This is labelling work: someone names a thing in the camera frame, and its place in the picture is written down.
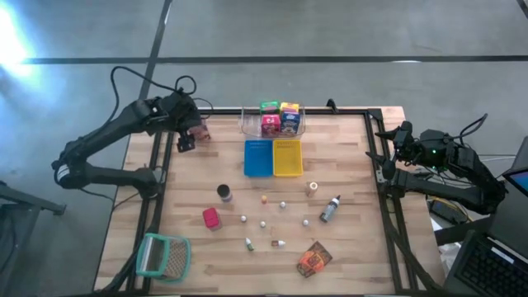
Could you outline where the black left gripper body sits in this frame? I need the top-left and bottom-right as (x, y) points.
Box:
(164, 91), (204, 153)

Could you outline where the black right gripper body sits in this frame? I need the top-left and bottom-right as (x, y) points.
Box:
(381, 120), (426, 181)

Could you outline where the pink cereal box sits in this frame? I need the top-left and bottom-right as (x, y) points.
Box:
(189, 121), (212, 144)

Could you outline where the green cereal box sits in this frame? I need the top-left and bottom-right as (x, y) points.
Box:
(259, 100), (281, 116)

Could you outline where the spice jar black cap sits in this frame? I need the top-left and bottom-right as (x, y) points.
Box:
(216, 183), (233, 204)

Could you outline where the orange-red sauce bottle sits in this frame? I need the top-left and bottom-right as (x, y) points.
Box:
(261, 114), (282, 138)

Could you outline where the blue Frosted Flakes cereal box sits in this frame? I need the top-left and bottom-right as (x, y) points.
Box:
(280, 111), (301, 136)

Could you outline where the red patterned tin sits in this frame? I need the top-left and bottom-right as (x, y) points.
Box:
(201, 206), (224, 232)

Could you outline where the clear plastic bin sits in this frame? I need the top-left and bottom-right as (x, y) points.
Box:
(240, 105), (307, 139)

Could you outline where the black power adapter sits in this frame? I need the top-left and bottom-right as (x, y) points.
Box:
(428, 199), (458, 225)

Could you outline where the black ball right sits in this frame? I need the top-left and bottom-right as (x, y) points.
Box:
(318, 194), (342, 224)

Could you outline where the blue plastic basket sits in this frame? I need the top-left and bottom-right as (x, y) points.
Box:
(243, 139), (275, 178)

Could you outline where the yellow plastic basket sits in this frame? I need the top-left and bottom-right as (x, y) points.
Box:
(272, 139), (304, 178)

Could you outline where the black operator desk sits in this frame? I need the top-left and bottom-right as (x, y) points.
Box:
(433, 216), (496, 248)

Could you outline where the white crumpled paper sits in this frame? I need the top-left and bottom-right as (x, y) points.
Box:
(437, 242), (462, 278)

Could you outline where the monitor with blue screen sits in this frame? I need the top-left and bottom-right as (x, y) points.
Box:
(486, 135), (528, 248)

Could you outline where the grey laptop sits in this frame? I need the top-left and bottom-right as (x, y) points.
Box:
(443, 229), (528, 297)

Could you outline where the teal box grater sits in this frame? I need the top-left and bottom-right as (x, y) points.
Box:
(134, 232), (193, 285)

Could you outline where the black aluminium rig frame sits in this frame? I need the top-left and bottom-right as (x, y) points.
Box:
(125, 97), (445, 296)

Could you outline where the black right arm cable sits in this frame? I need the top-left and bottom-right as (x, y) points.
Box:
(457, 113), (490, 145)

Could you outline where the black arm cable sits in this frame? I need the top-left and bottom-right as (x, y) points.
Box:
(457, 113), (490, 145)
(109, 65), (215, 125)

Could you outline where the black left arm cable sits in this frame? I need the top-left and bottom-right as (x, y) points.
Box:
(109, 65), (215, 125)

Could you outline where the white cable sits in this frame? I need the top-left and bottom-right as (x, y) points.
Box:
(478, 154), (517, 163)

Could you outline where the black desk frame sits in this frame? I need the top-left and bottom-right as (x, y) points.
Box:
(0, 180), (68, 297)

